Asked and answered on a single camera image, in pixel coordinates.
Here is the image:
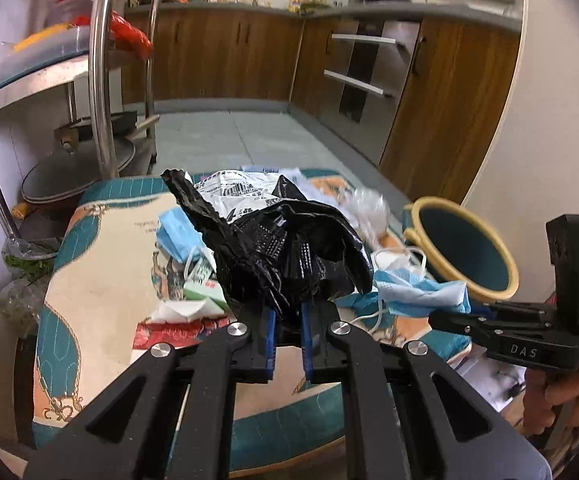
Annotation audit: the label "black plastic trash bag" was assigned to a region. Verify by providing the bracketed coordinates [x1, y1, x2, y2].
[161, 169, 373, 330]

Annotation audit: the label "wooden kitchen cabinets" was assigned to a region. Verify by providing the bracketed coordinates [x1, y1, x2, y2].
[121, 1, 521, 202]

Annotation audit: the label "person's right hand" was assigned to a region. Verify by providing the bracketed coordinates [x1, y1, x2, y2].
[523, 368, 579, 436]

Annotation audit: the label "red snack wrapper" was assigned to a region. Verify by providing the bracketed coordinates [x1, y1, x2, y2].
[132, 316, 233, 351]

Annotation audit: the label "white crumpled tissue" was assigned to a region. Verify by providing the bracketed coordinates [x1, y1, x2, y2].
[146, 298, 226, 324]

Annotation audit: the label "blue face mask right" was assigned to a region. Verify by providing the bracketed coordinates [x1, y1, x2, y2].
[335, 247, 472, 334]

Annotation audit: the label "blue face mask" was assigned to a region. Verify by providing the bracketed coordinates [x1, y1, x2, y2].
[335, 247, 472, 334]
[156, 208, 216, 278]

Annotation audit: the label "green white small box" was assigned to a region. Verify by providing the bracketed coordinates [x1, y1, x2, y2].
[183, 258, 230, 311]

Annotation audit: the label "teal patterned cushion mat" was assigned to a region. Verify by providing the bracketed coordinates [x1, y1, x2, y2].
[31, 167, 473, 474]

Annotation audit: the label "teal bin with yellow rim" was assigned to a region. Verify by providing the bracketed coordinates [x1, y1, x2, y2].
[401, 196, 519, 302]

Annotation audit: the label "blue face mask left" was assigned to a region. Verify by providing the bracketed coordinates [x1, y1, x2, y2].
[156, 208, 216, 278]

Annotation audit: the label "clear crumpled plastic bag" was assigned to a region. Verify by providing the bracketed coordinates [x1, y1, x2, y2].
[300, 176, 391, 250]

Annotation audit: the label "white printed plastic bag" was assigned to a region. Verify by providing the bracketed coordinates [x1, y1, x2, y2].
[195, 170, 305, 223]

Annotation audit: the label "round pan with lid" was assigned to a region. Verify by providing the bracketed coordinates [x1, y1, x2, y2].
[20, 112, 160, 205]

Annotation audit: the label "stainless steel built-in oven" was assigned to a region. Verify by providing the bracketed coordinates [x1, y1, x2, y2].
[318, 18, 421, 166]

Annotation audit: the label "stainless steel shelf rack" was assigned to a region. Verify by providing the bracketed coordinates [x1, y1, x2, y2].
[0, 0, 159, 238]

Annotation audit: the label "red plastic bag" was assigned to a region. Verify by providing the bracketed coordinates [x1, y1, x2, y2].
[54, 0, 152, 61]

